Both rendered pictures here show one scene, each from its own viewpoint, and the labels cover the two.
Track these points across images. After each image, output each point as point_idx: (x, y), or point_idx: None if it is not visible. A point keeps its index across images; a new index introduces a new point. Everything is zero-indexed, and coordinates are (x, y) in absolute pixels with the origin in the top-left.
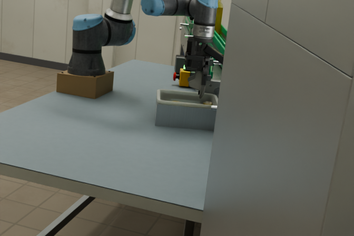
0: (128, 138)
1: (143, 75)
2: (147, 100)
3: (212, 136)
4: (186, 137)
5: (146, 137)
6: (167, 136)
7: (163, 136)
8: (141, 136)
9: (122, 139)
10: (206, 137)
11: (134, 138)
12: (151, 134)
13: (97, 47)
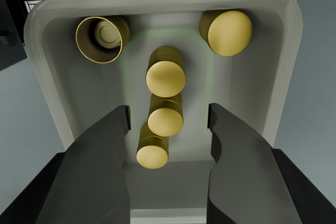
0: (323, 192)
1: None
2: (24, 179)
3: (313, 13)
4: (316, 91)
5: (317, 168)
6: (307, 133)
7: (307, 142)
8: (310, 176)
9: (328, 200)
10: (323, 33)
11: (320, 185)
12: (296, 161)
13: None
